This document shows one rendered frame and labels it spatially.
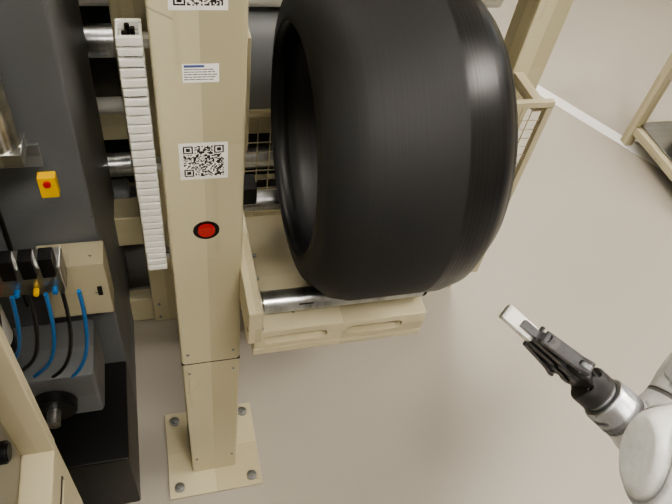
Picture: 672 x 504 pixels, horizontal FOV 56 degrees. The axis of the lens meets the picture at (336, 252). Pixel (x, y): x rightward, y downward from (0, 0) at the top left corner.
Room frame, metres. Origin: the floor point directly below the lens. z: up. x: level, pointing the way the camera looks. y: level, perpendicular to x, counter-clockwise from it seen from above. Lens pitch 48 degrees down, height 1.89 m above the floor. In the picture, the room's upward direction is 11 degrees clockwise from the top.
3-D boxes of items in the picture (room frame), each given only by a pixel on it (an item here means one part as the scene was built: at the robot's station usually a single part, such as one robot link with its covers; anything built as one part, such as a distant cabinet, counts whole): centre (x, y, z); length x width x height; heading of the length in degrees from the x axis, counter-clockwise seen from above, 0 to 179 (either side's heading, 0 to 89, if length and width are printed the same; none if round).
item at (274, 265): (0.91, 0.03, 0.80); 0.37 x 0.36 x 0.02; 22
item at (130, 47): (0.74, 0.32, 1.19); 0.05 x 0.04 x 0.48; 22
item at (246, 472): (0.80, 0.26, 0.01); 0.27 x 0.27 x 0.02; 22
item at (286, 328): (0.78, -0.03, 0.84); 0.36 x 0.09 x 0.06; 112
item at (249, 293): (0.85, 0.19, 0.90); 0.40 x 0.03 x 0.10; 22
